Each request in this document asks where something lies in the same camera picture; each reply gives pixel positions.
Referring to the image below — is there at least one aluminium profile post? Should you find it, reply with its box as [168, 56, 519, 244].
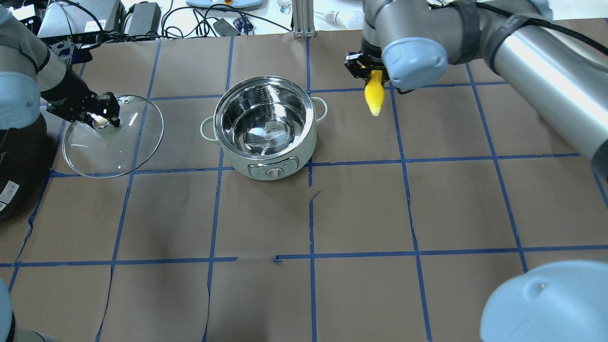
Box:
[292, 0, 316, 38]

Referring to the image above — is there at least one black cable bundle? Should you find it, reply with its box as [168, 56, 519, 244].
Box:
[159, 2, 293, 38]

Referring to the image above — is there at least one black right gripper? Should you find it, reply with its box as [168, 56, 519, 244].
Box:
[344, 50, 386, 80]

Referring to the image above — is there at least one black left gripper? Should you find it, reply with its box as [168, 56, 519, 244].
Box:
[47, 88, 120, 128]

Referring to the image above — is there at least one brown paper table cover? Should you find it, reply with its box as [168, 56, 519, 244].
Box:
[1, 32, 607, 342]

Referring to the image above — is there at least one grey electronics box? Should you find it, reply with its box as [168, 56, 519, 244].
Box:
[37, 0, 124, 39]

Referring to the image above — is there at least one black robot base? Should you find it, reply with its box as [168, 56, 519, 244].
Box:
[0, 114, 54, 221]

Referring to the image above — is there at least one green electric cooking pot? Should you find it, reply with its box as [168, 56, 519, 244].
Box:
[199, 76, 329, 181]

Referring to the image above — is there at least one white light bulb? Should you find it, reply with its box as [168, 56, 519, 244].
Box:
[322, 10, 365, 29]

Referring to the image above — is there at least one black power adapter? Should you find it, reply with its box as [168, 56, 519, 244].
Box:
[123, 1, 161, 36]

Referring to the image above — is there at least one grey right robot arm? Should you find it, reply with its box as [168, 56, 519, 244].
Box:
[344, 0, 608, 342]

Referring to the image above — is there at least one yellow corn cob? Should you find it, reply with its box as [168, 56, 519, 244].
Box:
[363, 70, 385, 117]

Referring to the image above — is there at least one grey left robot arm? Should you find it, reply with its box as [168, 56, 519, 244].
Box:
[0, 7, 119, 132]

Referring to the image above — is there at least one glass pot lid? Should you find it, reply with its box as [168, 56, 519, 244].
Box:
[62, 95, 164, 179]

